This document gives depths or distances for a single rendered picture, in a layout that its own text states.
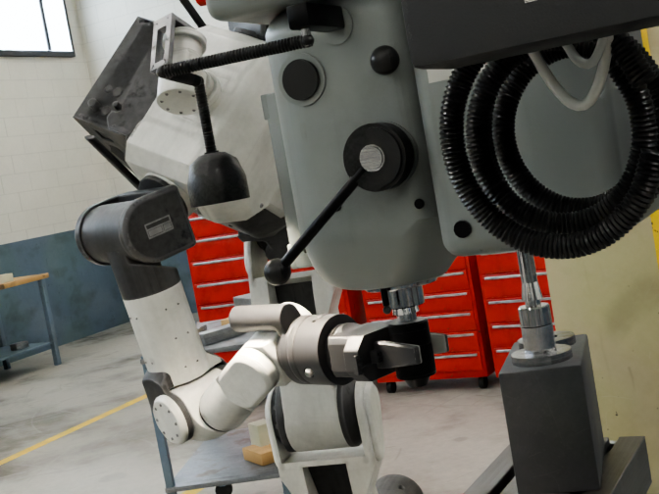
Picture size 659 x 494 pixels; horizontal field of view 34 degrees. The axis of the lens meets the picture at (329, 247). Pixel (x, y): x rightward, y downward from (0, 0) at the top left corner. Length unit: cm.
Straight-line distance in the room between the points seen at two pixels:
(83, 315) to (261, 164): 1069
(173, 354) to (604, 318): 163
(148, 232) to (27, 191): 1031
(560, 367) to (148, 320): 60
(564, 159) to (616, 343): 197
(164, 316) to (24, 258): 1009
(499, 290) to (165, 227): 458
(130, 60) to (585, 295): 164
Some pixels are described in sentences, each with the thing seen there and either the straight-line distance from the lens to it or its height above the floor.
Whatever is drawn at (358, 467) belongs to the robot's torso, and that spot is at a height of 91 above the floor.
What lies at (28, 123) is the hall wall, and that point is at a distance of 1204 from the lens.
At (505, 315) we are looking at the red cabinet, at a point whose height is 44.
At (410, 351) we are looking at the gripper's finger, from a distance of 121.
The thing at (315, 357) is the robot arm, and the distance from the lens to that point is 129.
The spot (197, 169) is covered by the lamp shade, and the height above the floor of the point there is 148.
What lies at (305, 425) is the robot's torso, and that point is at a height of 101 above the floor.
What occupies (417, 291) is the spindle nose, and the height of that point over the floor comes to 130.
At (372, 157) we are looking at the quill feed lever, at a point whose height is 146.
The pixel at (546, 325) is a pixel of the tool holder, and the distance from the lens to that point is 160.
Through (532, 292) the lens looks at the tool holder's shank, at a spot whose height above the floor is 122.
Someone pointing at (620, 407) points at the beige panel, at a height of 67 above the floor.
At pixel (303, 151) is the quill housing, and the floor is 147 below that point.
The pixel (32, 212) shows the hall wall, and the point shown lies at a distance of 1184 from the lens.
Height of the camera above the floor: 146
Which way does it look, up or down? 5 degrees down
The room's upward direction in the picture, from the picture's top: 10 degrees counter-clockwise
